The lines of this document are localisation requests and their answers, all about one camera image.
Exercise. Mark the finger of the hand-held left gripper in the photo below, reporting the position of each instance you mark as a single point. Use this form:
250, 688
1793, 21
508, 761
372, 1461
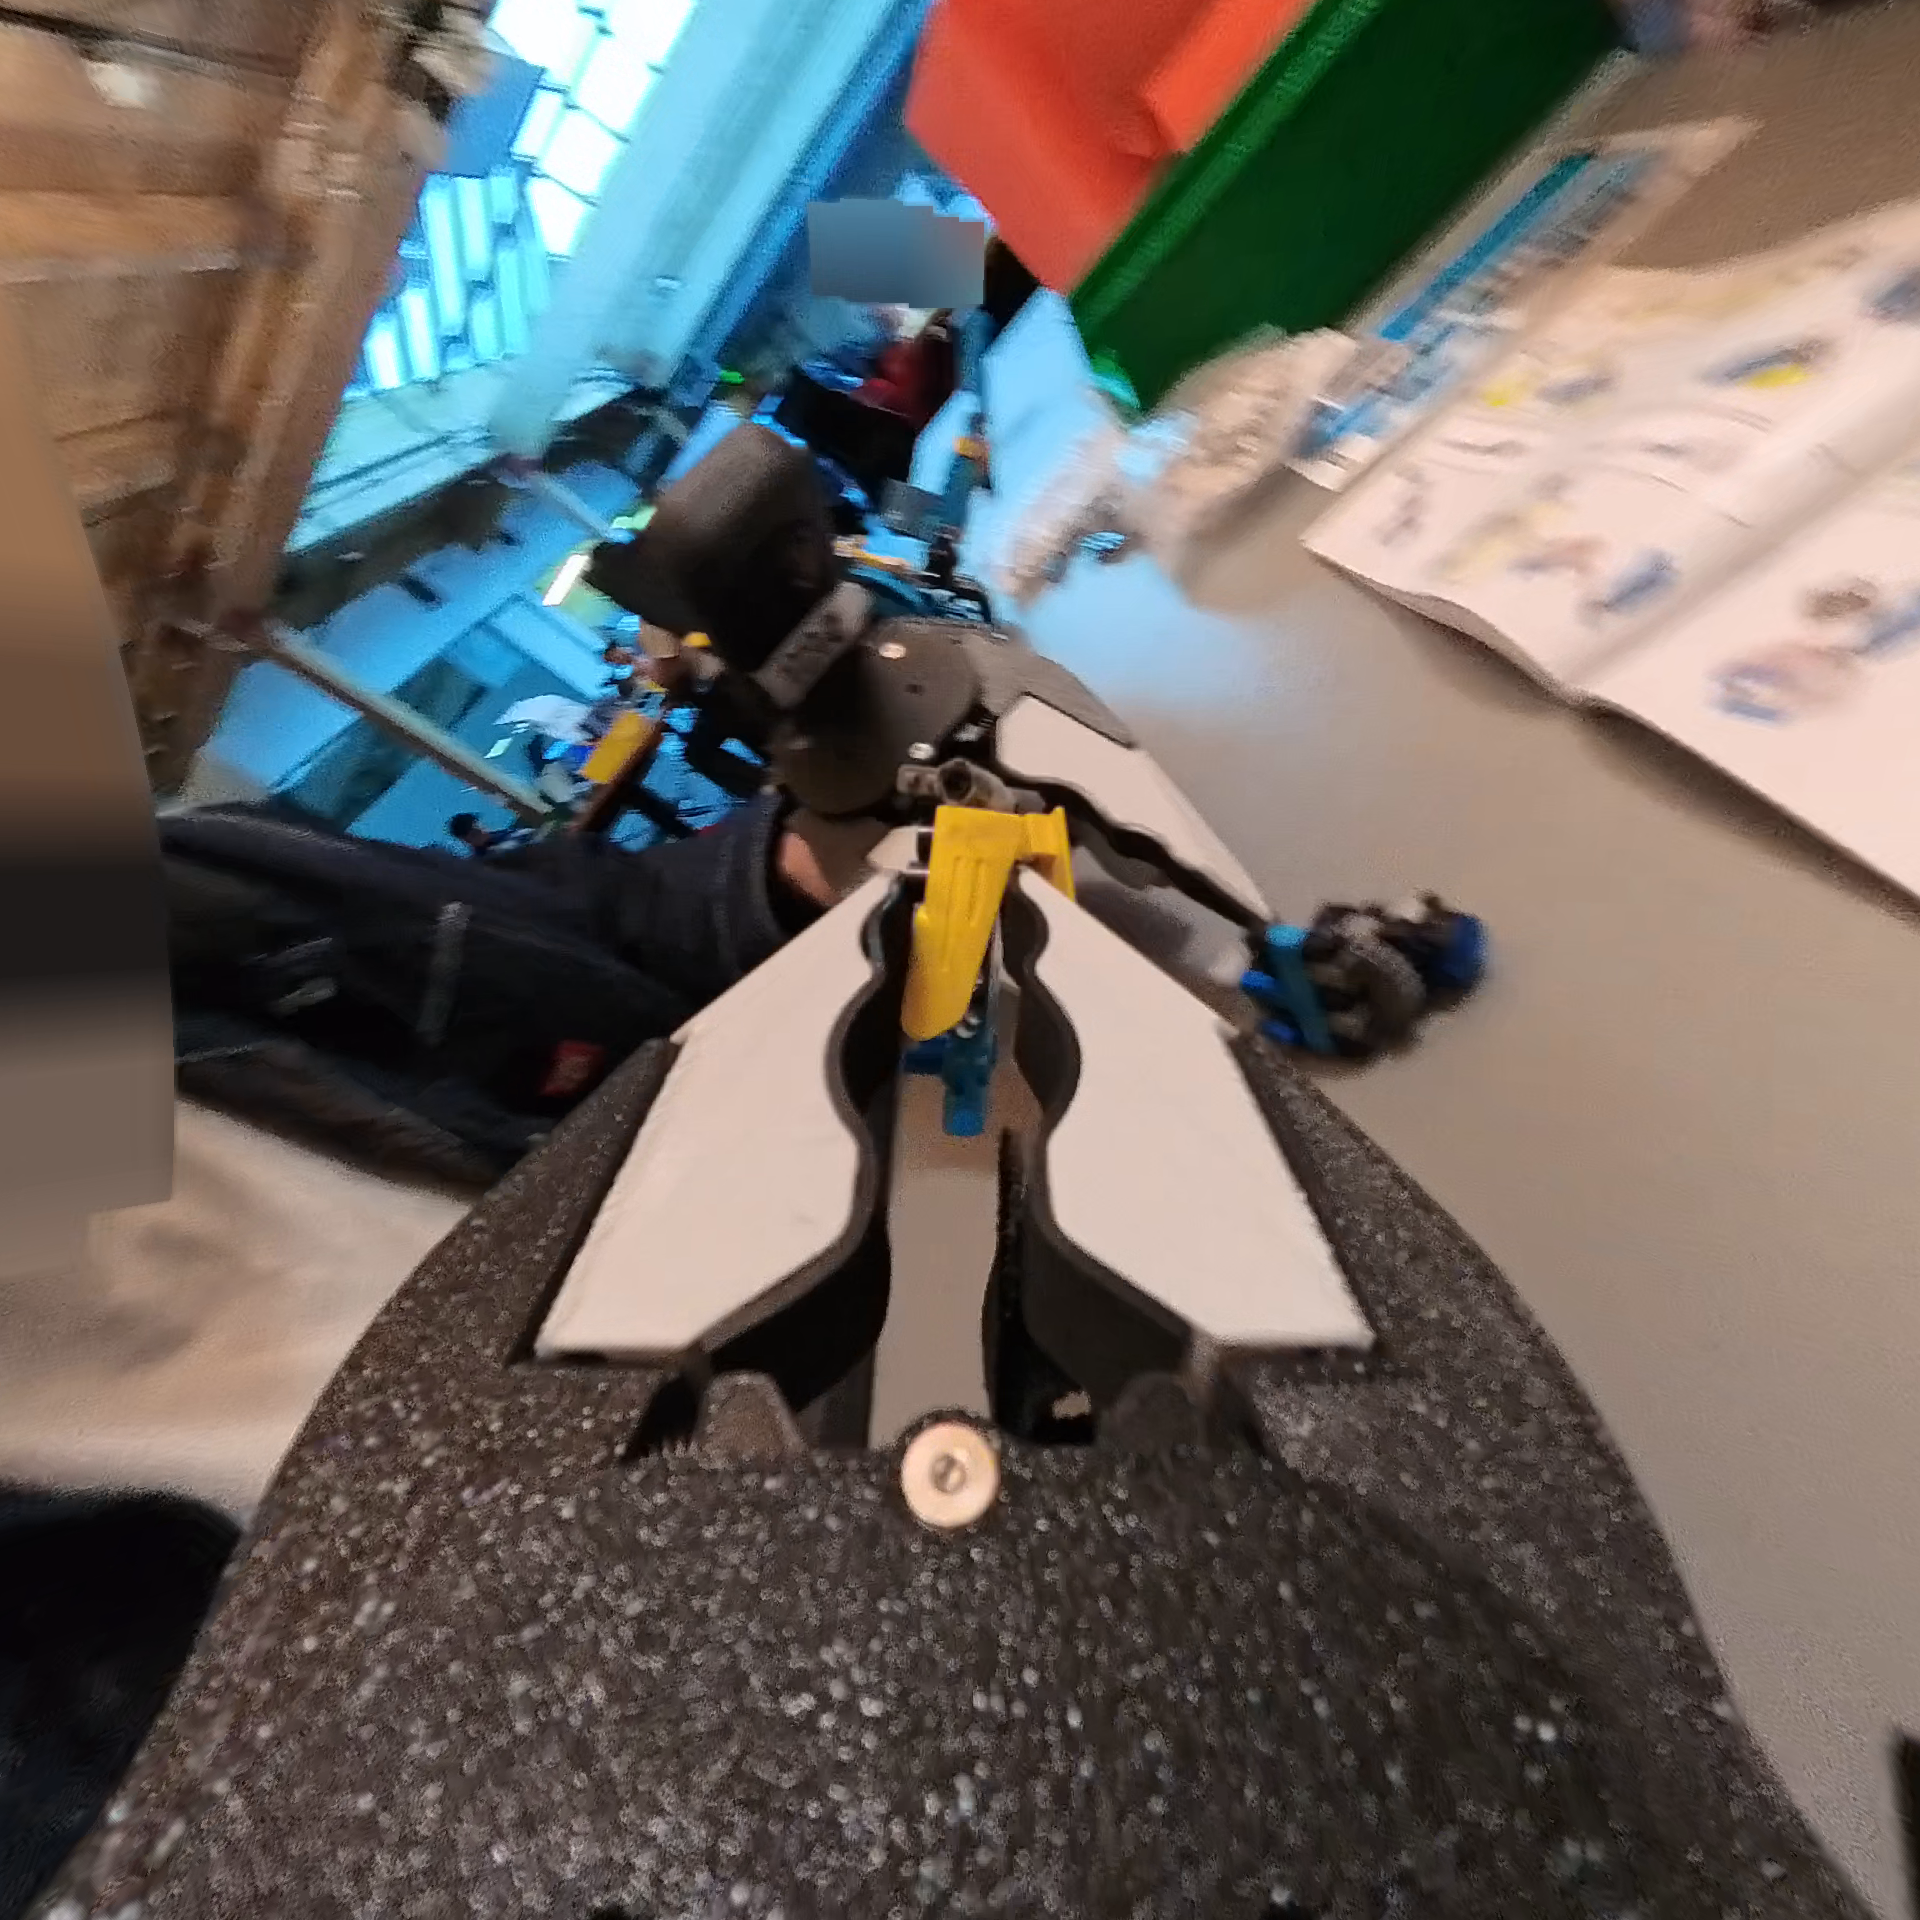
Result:
1125, 796
901, 854

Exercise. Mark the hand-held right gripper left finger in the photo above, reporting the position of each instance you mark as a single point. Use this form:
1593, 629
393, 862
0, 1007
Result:
720, 1171

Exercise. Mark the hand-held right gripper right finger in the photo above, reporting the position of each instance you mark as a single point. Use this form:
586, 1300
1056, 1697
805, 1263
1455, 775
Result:
1185, 1185

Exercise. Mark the blue yellow brick assembly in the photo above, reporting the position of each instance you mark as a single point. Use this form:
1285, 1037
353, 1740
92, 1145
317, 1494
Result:
961, 901

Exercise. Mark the black blue gear brick assembly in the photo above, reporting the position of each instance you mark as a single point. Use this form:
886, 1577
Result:
1382, 967

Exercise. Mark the person's left forearm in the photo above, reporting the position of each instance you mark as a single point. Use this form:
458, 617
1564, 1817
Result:
524, 915

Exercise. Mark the person's left hand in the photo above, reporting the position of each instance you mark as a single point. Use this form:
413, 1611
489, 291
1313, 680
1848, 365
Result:
808, 885

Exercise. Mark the dark denim jacket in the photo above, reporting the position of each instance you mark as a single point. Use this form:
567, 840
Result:
421, 1079

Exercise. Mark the crumpled clear plastic bag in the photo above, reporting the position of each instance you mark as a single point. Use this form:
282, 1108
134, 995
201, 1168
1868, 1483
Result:
1244, 436

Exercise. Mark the white garment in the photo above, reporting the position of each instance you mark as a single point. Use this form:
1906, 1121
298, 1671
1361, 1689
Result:
270, 1305

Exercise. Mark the orange plastic bin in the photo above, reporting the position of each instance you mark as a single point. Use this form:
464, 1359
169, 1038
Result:
1049, 136

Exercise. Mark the green plastic bin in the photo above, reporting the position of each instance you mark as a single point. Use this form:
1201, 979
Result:
1319, 195

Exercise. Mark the blue sticker sheet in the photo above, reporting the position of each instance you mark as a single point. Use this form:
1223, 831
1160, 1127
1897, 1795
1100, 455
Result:
1501, 285

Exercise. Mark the open instruction booklet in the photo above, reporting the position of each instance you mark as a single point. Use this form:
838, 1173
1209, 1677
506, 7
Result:
1725, 571

